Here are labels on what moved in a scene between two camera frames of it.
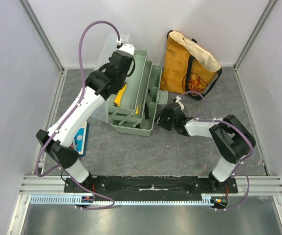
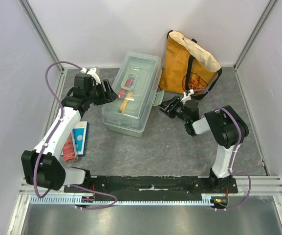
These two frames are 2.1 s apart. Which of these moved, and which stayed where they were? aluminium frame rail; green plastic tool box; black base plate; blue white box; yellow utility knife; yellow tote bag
Moved: yellow utility knife; green plastic tool box
Stayed: yellow tote bag; blue white box; aluminium frame rail; black base plate
